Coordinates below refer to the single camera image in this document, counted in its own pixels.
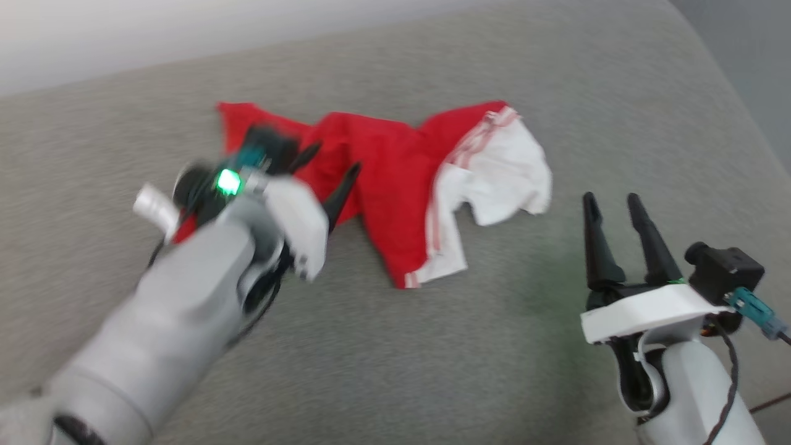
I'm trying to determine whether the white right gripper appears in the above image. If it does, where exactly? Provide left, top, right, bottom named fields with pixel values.
left=580, top=192, right=733, bottom=347

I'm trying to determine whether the thin dark loose cable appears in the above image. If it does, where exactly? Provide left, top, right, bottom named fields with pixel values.
left=749, top=391, right=791, bottom=413

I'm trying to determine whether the grey fabric sofa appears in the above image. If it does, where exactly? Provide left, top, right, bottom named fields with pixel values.
left=0, top=0, right=791, bottom=445

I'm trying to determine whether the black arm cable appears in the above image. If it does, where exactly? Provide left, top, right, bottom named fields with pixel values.
left=701, top=318, right=740, bottom=445
left=229, top=247, right=294, bottom=347

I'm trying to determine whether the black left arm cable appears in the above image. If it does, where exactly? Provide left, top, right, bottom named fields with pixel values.
left=229, top=247, right=294, bottom=347

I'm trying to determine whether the red and white garment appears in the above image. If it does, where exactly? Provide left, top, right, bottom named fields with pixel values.
left=216, top=100, right=552, bottom=289

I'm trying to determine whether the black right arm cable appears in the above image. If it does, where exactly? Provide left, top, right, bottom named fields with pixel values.
left=701, top=318, right=740, bottom=445

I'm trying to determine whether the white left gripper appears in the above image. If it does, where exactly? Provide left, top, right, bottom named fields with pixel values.
left=213, top=142, right=362, bottom=282

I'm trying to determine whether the teal plug camera cable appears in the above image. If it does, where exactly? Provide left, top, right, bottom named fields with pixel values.
left=724, top=287, right=791, bottom=344

